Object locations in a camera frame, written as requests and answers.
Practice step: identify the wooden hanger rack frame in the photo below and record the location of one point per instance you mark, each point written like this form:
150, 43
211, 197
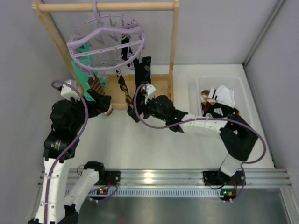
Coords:
43, 10

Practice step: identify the black sock white stripes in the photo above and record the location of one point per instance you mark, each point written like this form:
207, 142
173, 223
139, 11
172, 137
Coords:
222, 111

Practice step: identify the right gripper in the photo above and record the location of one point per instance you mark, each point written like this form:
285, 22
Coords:
145, 109

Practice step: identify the aluminium mounting rail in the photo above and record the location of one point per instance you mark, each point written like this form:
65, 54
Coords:
181, 182

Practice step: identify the brown striped sock in basket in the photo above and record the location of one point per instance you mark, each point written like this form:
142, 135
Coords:
205, 95

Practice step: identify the brown argyle sock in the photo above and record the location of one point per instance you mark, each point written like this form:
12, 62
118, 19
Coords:
124, 88

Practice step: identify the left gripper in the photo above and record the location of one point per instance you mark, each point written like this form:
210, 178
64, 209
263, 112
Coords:
97, 100

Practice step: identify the black sock grey blue marks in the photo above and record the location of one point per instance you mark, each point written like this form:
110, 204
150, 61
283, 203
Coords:
142, 71

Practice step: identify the white sock in basket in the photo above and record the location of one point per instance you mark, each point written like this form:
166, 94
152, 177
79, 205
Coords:
222, 95

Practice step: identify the white plastic basket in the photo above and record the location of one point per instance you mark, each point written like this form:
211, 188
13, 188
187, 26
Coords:
233, 83

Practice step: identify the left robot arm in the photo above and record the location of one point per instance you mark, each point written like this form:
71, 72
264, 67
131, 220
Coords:
69, 119

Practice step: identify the purple round clip hanger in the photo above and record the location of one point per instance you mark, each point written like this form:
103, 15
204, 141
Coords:
102, 33

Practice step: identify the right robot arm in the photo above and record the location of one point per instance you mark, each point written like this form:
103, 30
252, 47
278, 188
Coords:
234, 132

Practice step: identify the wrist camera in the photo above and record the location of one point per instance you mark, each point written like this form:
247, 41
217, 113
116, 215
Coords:
148, 91
67, 92

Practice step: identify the brown cream striped sock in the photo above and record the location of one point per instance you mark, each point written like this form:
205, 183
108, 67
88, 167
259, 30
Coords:
96, 85

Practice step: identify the teal patterned sock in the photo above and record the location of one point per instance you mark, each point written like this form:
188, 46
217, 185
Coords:
83, 75

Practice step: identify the thin black sock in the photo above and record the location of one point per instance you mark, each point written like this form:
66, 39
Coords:
126, 50

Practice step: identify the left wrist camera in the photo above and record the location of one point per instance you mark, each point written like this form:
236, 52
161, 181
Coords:
67, 92

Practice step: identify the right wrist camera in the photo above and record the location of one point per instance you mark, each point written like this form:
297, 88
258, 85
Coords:
148, 91

